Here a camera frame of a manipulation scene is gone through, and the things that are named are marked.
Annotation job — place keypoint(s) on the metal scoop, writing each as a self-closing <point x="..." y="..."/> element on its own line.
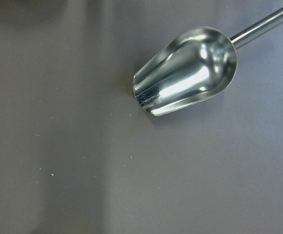
<point x="195" y="66"/>

